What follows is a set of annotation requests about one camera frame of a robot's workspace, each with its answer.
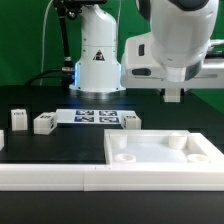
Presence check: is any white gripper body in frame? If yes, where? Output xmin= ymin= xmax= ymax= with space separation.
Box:
xmin=121 ymin=32 xmax=224 ymax=102

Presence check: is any white square tabletop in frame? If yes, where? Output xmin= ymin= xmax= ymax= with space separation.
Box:
xmin=104 ymin=129 xmax=224 ymax=165

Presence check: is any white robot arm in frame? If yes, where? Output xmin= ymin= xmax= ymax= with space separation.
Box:
xmin=70 ymin=0 xmax=224 ymax=102

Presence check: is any white block left edge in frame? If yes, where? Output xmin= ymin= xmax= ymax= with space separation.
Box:
xmin=0 ymin=130 xmax=4 ymax=151

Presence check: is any black cable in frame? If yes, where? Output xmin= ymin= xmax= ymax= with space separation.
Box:
xmin=23 ymin=67 xmax=75 ymax=87

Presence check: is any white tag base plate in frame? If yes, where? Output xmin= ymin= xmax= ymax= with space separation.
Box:
xmin=56 ymin=109 xmax=135 ymax=124

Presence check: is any black camera stand pole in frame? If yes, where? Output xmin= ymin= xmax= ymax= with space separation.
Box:
xmin=53 ymin=0 xmax=80 ymax=67

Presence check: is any white cable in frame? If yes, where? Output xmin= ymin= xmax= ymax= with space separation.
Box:
xmin=39 ymin=0 xmax=55 ymax=78

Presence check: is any white U-shaped obstacle wall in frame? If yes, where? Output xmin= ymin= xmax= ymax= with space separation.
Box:
xmin=0 ymin=132 xmax=224 ymax=193

